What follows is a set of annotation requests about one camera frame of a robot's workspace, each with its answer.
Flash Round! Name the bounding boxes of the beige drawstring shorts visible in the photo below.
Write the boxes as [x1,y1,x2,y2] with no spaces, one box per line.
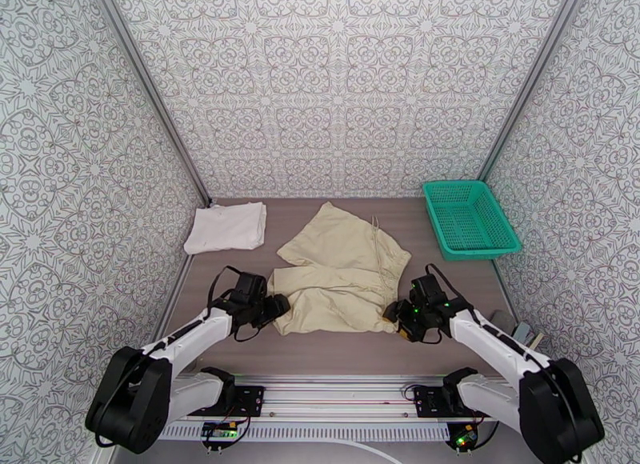
[266,201,414,337]

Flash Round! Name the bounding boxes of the white t-shirt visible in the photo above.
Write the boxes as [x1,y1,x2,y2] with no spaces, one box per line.
[182,201,268,256]

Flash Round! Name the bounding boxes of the grey stapler tool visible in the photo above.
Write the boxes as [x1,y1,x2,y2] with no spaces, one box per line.
[510,321,545,352]

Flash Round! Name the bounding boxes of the green plastic mesh basket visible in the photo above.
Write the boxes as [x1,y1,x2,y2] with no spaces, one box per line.
[422,179,523,263]

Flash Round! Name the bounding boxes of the white perforated vent strip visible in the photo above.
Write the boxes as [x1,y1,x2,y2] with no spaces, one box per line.
[154,423,451,442]

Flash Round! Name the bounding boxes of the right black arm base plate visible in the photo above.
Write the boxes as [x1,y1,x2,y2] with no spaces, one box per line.
[411,384,469,420]

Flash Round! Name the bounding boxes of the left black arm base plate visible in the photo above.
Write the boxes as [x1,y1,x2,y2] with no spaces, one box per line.
[219,384,266,419]

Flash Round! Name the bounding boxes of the aluminium rail frame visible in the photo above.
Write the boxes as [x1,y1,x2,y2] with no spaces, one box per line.
[165,374,531,425]

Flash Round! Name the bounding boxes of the white curved cable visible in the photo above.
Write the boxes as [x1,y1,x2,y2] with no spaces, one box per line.
[319,439,402,464]

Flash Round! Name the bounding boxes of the black base power cable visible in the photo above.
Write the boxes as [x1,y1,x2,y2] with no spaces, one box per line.
[472,412,501,450]

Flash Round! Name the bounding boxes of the aluminium corner post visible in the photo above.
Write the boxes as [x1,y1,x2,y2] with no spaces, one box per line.
[86,0,214,210]
[477,0,590,182]

